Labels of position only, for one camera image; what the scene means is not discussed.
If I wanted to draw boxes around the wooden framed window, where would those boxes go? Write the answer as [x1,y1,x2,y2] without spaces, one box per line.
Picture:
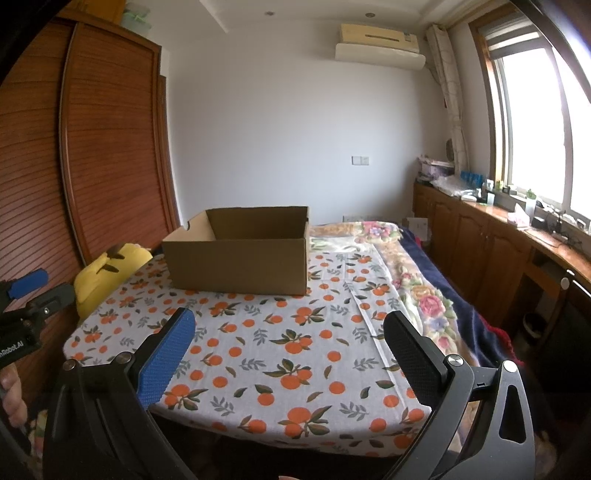
[468,9,591,232]

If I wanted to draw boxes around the clear plastic bag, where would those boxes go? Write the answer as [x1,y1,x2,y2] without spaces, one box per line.
[431,178,467,197]

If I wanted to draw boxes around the wooden cabinet counter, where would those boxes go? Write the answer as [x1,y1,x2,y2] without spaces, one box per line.
[413,180,591,333]

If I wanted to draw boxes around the patterned white curtain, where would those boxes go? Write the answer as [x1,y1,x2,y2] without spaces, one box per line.
[425,24,469,167]

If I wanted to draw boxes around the stack of pale boxes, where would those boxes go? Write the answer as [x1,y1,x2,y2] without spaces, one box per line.
[418,156,455,179]

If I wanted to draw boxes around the yellow plush toy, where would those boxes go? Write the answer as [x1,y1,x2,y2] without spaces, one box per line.
[74,242,153,319]

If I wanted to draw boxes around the brown wooden slatted wardrobe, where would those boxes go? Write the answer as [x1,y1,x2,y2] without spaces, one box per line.
[0,9,181,416]

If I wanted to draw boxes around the white wall air conditioner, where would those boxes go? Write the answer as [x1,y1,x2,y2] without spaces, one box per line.
[335,23,426,71]

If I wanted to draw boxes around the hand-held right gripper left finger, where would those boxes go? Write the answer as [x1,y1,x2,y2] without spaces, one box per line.
[41,307,197,480]

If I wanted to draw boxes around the floral navy blanket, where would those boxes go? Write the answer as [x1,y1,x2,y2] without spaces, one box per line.
[307,220,522,384]

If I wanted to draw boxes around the person's left hand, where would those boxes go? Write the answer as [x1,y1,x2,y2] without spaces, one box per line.
[0,364,29,419]

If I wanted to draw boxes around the green storage box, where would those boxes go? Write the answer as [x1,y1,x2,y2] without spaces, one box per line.
[121,4,151,32]

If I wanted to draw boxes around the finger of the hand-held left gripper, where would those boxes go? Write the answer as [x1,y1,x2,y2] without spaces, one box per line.
[27,283,76,320]
[0,270,49,302]

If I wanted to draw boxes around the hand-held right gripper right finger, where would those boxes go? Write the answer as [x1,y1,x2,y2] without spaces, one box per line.
[383,310,536,480]

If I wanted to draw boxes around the dark waste bin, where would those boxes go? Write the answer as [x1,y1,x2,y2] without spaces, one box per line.
[523,313,549,342]

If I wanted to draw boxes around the brown cardboard box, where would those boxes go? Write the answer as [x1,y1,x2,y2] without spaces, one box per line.
[161,206,311,296]

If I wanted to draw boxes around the orange fruit print tablecloth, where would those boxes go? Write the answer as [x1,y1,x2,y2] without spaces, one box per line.
[62,249,432,446]

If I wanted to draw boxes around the white paper bag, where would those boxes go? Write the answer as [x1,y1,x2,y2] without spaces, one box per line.
[405,217,431,243]

